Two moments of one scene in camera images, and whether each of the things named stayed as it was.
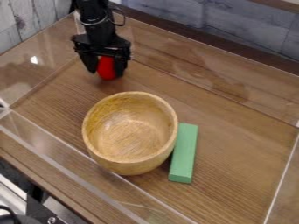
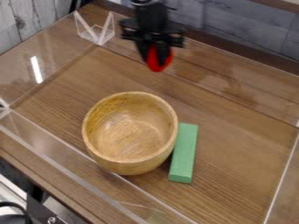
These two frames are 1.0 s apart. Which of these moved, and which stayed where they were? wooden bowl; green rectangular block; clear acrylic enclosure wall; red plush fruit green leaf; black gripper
Moved: red plush fruit green leaf; black gripper
Stayed: wooden bowl; green rectangular block; clear acrylic enclosure wall
